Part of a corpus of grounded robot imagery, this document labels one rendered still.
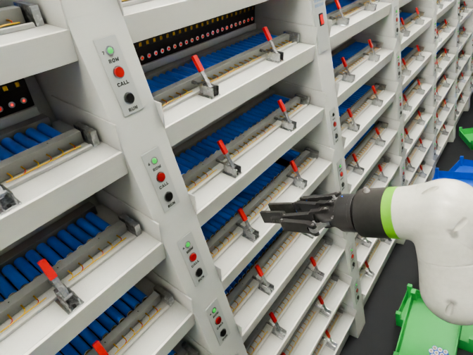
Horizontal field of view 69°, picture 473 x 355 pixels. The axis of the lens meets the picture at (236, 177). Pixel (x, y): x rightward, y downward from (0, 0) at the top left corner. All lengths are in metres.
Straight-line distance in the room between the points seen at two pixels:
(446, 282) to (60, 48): 0.67
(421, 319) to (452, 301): 1.18
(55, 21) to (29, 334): 0.46
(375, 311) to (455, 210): 1.38
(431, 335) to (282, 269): 0.87
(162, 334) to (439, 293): 0.52
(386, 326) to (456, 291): 1.26
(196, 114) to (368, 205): 0.37
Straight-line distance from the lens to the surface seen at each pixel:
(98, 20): 0.61
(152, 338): 0.79
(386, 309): 1.95
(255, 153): 0.90
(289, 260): 1.13
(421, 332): 1.80
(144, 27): 0.66
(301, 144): 1.25
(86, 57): 0.59
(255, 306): 1.03
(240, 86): 0.81
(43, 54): 0.57
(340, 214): 0.68
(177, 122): 0.68
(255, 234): 0.93
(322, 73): 1.14
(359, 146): 1.65
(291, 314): 1.24
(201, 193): 0.78
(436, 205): 0.60
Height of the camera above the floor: 1.48
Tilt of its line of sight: 26 degrees down
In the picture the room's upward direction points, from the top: 16 degrees counter-clockwise
